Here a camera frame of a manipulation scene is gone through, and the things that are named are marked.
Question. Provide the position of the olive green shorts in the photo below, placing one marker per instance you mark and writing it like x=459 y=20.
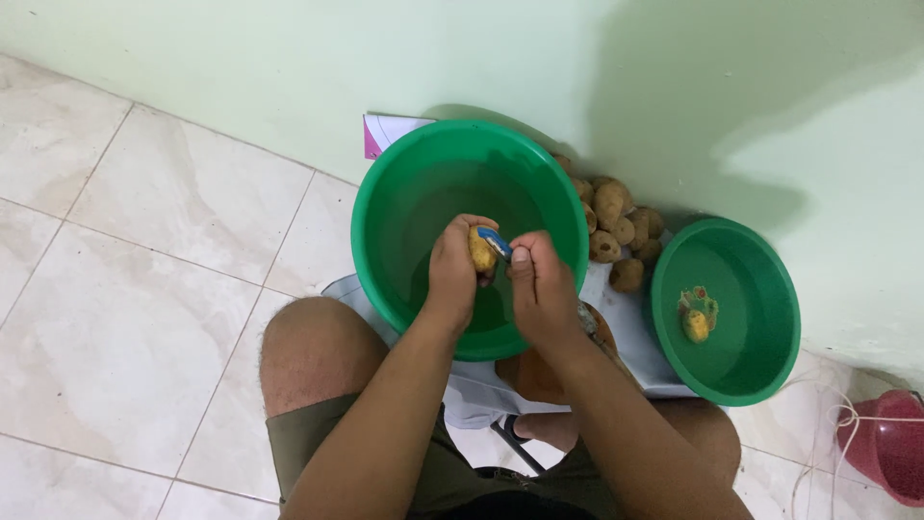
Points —
x=303 y=448

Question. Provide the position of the brown wooden cutting board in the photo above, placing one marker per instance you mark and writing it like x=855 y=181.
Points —
x=530 y=375

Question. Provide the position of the person's right hand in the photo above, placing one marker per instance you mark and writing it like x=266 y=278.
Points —
x=545 y=296

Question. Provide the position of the person's right leg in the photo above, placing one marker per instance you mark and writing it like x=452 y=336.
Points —
x=693 y=433

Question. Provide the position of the small green plastic basin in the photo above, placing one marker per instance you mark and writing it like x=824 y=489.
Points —
x=743 y=289

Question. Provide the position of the partly peeled yellow potato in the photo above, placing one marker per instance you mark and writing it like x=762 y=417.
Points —
x=481 y=253

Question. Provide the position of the person's left leg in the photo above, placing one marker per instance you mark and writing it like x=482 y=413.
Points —
x=314 y=354

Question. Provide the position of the large green plastic basin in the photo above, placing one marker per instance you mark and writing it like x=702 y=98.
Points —
x=433 y=188

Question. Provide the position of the person's left hand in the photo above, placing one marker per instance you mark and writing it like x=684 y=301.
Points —
x=451 y=274

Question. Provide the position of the person's leg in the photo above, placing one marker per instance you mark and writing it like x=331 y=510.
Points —
x=693 y=433
x=314 y=354

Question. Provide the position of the pile of unpeeled brown potatoes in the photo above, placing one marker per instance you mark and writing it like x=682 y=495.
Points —
x=610 y=209

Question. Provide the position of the black sandal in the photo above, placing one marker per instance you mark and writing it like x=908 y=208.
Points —
x=516 y=437

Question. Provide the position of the white and pink paper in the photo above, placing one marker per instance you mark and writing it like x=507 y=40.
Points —
x=382 y=130

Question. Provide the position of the person's left fingers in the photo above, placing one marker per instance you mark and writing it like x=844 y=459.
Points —
x=473 y=220

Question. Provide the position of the red plastic basket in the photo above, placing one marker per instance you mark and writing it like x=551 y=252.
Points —
x=888 y=440

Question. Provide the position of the blue vegetable peeler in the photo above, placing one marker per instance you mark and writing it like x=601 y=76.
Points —
x=496 y=240

